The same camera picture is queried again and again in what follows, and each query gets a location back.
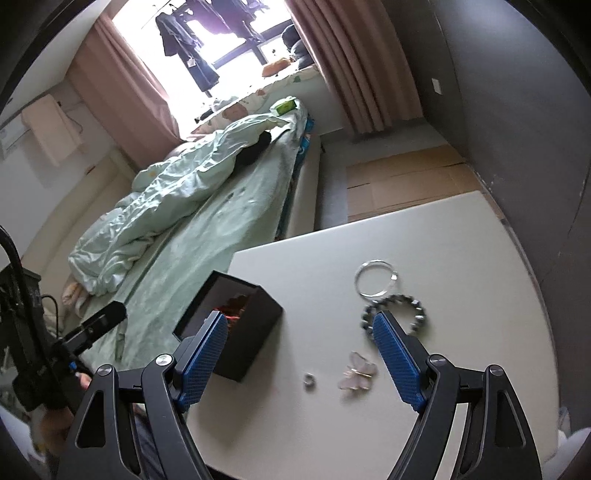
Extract white air conditioner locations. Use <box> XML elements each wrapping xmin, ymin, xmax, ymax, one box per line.
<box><xmin>0</xmin><ymin>114</ymin><xmax>29</xmax><ymax>154</ymax></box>

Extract cream bed headboard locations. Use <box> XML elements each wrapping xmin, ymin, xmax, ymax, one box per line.
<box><xmin>20</xmin><ymin>156</ymin><xmax>139</xmax><ymax>315</ymax></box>

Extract light green quilt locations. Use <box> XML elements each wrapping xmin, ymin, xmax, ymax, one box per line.
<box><xmin>68</xmin><ymin>108</ymin><xmax>308</xmax><ymax>296</ymax></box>

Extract thin silver bangle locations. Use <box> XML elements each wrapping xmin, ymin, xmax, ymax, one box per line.
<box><xmin>353</xmin><ymin>259</ymin><xmax>399</xmax><ymax>300</ymax></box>

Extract dark green bead bracelet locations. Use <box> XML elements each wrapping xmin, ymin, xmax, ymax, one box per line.
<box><xmin>361</xmin><ymin>293</ymin><xmax>429</xmax><ymax>340</ymax></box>

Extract black jewelry box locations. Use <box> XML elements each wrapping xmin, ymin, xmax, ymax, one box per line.
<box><xmin>172</xmin><ymin>271</ymin><xmax>283</xmax><ymax>382</ymax></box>

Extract pink curtain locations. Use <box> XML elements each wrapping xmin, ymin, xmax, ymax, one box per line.
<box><xmin>287</xmin><ymin>0</ymin><xmax>423</xmax><ymax>136</ymax></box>
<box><xmin>66</xmin><ymin>14</ymin><xmax>182</xmax><ymax>169</ymax></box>

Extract white wall socket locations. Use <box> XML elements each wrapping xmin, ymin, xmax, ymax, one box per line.
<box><xmin>431</xmin><ymin>78</ymin><xmax>443</xmax><ymax>96</ymax></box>

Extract hanging dark clothes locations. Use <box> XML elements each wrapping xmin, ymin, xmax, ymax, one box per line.
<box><xmin>155</xmin><ymin>1</ymin><xmax>290</xmax><ymax>97</ymax></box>

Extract grey trousers leg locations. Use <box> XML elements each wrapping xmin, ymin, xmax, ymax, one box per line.
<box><xmin>132</xmin><ymin>404</ymin><xmax>165</xmax><ymax>480</ymax></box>

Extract pink butterfly brooch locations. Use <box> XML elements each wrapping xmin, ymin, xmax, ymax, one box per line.
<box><xmin>338</xmin><ymin>351</ymin><xmax>378</xmax><ymax>391</ymax></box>

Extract grey wardrobe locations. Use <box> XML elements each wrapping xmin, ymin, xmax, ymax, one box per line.
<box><xmin>386</xmin><ymin>0</ymin><xmax>591</xmax><ymax>416</ymax></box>

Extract left pink curtain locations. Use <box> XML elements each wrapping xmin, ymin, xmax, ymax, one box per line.
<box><xmin>66</xmin><ymin>14</ymin><xmax>182</xmax><ymax>169</ymax></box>

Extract red amber bead bracelet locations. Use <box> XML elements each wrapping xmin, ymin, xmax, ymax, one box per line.
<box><xmin>212</xmin><ymin>294</ymin><xmax>253</xmax><ymax>326</ymax></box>

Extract dark cushion on sill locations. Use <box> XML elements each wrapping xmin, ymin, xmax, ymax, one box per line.
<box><xmin>281</xmin><ymin>25</ymin><xmax>315</xmax><ymax>69</ymax></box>

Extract left hand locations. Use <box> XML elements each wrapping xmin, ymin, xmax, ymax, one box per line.
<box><xmin>27</xmin><ymin>370</ymin><xmax>93</xmax><ymax>455</ymax></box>

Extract beige hanging towel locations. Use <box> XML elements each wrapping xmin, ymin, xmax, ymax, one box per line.
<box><xmin>21</xmin><ymin>94</ymin><xmax>83</xmax><ymax>167</ymax></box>

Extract orange plush toy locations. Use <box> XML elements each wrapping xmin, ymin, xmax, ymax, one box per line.
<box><xmin>262</xmin><ymin>57</ymin><xmax>293</xmax><ymax>78</ymax></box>

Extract green bed sheet mattress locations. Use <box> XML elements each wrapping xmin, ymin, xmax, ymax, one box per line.
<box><xmin>82</xmin><ymin>99</ymin><xmax>311</xmax><ymax>370</ymax></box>

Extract green tissue box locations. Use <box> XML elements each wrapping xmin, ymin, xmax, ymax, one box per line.
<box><xmin>270</xmin><ymin>96</ymin><xmax>298</xmax><ymax>116</ymax></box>

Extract right pink curtain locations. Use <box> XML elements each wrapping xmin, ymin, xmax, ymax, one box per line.
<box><xmin>287</xmin><ymin>0</ymin><xmax>423</xmax><ymax>136</ymax></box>

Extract black garment on bed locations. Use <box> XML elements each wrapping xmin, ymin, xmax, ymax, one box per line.
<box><xmin>235</xmin><ymin>131</ymin><xmax>271</xmax><ymax>169</ymax></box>

